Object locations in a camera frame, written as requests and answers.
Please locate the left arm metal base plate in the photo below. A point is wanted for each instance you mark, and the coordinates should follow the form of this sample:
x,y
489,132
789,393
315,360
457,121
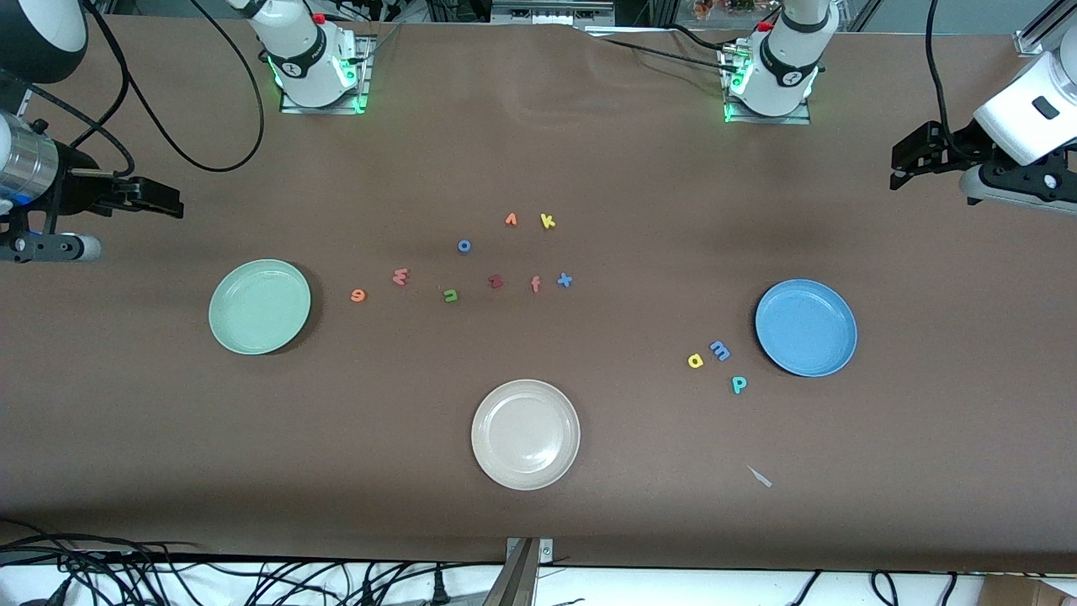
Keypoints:
x,y
766,119

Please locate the grey tape scrap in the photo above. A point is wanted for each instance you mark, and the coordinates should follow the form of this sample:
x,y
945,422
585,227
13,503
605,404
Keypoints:
x,y
760,476

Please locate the blue plate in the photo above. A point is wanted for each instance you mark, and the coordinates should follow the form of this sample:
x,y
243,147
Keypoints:
x,y
806,328

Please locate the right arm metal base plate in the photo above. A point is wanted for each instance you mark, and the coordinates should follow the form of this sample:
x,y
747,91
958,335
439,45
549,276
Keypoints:
x,y
324,108

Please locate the aluminium profile with bracket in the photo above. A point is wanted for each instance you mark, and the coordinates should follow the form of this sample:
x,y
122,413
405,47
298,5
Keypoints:
x,y
1031,42

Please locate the grey metal box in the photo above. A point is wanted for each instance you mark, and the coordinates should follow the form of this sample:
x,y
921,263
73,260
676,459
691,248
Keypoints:
x,y
547,13

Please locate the black power plug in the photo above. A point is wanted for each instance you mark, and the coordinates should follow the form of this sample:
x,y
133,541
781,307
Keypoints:
x,y
437,587

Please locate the pink foam letter w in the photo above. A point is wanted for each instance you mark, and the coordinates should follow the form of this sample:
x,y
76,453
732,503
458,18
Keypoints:
x,y
400,277

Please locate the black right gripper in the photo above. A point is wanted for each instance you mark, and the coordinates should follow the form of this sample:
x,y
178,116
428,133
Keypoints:
x,y
74,187

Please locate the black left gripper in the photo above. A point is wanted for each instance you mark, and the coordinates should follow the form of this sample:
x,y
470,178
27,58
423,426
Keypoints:
x,y
957,145

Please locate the cardboard box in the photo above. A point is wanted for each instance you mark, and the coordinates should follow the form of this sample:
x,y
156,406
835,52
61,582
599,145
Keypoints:
x,y
1026,592

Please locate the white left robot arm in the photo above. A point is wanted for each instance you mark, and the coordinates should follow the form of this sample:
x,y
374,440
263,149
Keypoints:
x,y
782,67

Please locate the beige plate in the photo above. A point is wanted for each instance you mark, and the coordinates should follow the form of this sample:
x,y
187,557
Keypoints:
x,y
526,434

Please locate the teal foam letter p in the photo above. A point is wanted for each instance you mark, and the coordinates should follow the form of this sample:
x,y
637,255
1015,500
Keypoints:
x,y
738,384

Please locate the metal table bracket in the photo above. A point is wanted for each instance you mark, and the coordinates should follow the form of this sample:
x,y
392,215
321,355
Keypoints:
x,y
517,581

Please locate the blue foam letter m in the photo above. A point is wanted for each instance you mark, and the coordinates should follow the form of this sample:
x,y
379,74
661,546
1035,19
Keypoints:
x,y
719,350

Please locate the green plate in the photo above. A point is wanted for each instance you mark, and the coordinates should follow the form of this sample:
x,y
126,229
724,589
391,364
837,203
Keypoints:
x,y
259,307

